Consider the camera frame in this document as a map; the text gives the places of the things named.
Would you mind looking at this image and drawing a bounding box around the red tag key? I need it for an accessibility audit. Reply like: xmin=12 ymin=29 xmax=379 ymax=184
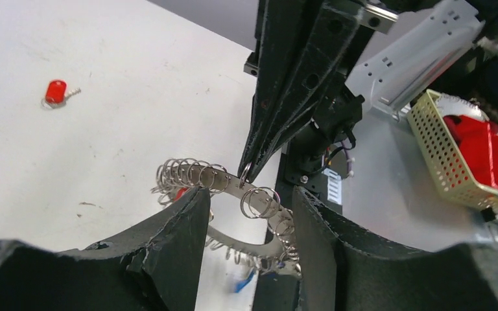
xmin=40 ymin=80 xmax=82 ymax=109
xmin=172 ymin=187 xmax=189 ymax=202

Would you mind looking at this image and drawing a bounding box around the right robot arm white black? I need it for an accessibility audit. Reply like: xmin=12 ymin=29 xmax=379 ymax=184
xmin=237 ymin=1 xmax=498 ymax=182

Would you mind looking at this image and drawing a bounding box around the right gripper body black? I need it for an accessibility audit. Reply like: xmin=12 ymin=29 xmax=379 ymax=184
xmin=243 ymin=0 xmax=400 ymax=87

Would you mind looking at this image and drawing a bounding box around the cream perforated basket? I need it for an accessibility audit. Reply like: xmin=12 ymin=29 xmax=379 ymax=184
xmin=407 ymin=90 xmax=498 ymax=211

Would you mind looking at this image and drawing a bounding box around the blue tag key on disc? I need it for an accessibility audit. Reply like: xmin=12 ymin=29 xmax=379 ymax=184
xmin=233 ymin=269 xmax=256 ymax=294

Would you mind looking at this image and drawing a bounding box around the red object in basket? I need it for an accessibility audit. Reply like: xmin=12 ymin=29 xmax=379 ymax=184
xmin=443 ymin=115 xmax=498 ymax=189

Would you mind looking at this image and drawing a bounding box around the red tag key on disc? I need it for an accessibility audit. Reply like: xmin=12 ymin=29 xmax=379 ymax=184
xmin=172 ymin=187 xmax=189 ymax=202

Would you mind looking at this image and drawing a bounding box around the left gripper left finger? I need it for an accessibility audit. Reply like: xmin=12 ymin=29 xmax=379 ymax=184
xmin=0 ymin=188 xmax=210 ymax=310

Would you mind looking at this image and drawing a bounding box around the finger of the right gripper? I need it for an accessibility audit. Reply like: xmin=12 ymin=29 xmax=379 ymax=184
xmin=246 ymin=1 xmax=365 ymax=183
xmin=238 ymin=1 xmax=318 ymax=176

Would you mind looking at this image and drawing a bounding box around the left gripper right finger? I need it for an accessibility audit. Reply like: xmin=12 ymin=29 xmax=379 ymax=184
xmin=292 ymin=187 xmax=498 ymax=310

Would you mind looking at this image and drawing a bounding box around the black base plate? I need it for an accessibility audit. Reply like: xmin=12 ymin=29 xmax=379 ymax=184
xmin=252 ymin=143 xmax=351 ymax=310

